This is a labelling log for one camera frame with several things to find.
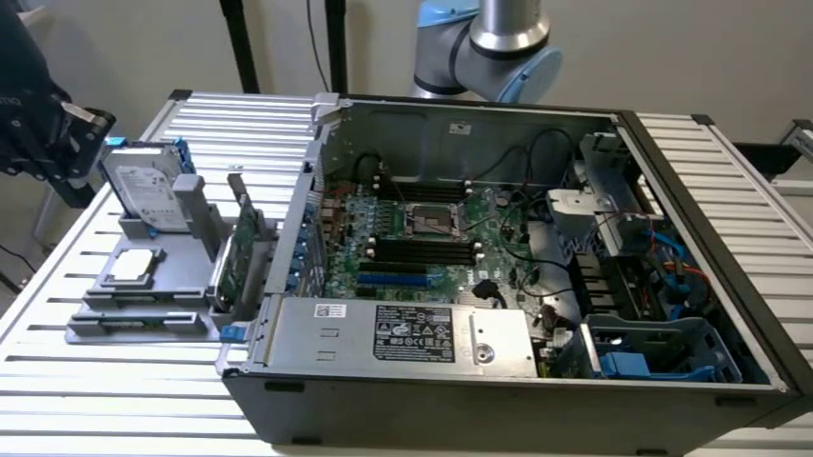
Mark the blue expansion slot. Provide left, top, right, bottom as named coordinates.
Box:
left=355, top=272, right=428, bottom=288

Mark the black fan shroud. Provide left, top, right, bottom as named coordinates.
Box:
left=566, top=250, right=643, bottom=316

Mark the green motherboard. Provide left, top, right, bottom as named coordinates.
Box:
left=313, top=183, right=540, bottom=306

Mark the green graphics card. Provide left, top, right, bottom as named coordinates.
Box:
left=209, top=164, right=273, bottom=316

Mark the silver CPU chip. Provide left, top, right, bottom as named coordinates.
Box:
left=105, top=248, right=161, bottom=283

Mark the grey parts rack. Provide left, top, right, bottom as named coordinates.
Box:
left=65, top=173, right=281, bottom=345

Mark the black short wire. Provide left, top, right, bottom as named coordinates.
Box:
left=352, top=151, right=383, bottom=186

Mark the silver power supply unit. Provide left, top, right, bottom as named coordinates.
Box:
left=260, top=296, right=542, bottom=381

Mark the grey-blue plastic disk bay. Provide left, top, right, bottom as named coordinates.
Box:
left=567, top=312, right=746, bottom=384

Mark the orange wire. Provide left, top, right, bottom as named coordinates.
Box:
left=659, top=259, right=714, bottom=306

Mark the open black PC case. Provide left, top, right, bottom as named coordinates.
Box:
left=220, top=92, right=813, bottom=447

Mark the hard disk with blue carrier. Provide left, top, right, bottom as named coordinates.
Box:
left=97, top=136, right=195, bottom=239

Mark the black RAM slot bank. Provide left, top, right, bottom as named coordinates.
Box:
left=364, top=236, right=482, bottom=264
left=372, top=178, right=475, bottom=202

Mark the green RAM stick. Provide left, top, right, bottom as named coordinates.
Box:
left=100, top=318, right=171, bottom=330

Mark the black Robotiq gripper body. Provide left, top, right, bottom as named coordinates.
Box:
left=0, top=0, right=75, bottom=185

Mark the aluminium profile frame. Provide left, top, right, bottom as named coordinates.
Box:
left=769, top=119, right=813, bottom=194

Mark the blue wire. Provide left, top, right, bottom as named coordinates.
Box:
left=641, top=228, right=691, bottom=310

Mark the metal drive cage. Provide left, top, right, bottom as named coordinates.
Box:
left=543, top=131, right=666, bottom=256

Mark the black looped wire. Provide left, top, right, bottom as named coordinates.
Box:
left=530, top=127, right=580, bottom=194

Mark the CPU socket with metal frame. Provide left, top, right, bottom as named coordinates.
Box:
left=395, top=201, right=470, bottom=238

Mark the black stand pole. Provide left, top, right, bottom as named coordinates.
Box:
left=327, top=0, right=352, bottom=94
left=219, top=0, right=263, bottom=94

